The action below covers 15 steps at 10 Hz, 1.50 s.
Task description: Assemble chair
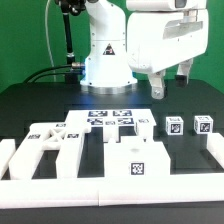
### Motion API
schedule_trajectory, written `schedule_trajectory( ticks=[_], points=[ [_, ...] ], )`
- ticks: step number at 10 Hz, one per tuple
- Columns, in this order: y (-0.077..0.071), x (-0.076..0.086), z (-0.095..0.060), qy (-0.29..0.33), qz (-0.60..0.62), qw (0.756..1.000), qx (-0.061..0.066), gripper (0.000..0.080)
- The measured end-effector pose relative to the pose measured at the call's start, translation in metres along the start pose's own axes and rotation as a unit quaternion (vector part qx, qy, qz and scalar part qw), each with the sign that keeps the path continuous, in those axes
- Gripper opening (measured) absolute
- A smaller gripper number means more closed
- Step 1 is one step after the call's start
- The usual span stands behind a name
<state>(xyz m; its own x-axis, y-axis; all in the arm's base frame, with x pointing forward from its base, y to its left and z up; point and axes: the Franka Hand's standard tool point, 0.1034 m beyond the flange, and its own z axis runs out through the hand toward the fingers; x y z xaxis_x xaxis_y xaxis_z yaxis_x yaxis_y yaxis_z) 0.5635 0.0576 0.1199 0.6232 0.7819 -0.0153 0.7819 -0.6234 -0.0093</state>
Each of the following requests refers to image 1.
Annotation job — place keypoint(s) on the white U-shaped fence wall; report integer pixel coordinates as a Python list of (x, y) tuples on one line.
[(45, 190)]

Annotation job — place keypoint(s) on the white chair back frame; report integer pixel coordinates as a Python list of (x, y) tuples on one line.
[(67, 140)]

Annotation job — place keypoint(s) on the white tagged cube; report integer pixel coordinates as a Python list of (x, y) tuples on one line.
[(203, 124), (174, 125)]

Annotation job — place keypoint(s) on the white tagged cube right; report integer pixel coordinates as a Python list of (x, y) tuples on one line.
[(203, 124)]

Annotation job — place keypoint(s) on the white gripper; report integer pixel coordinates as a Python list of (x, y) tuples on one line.
[(157, 41)]

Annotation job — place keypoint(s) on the white chair seat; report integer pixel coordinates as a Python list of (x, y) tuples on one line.
[(134, 157)]

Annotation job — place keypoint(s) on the white tagged base sheet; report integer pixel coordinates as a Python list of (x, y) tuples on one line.
[(123, 117)]

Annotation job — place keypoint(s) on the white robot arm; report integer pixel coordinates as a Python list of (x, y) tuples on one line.
[(107, 70)]

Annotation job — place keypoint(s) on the white tagged cube left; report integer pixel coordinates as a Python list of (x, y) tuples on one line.
[(174, 125)]

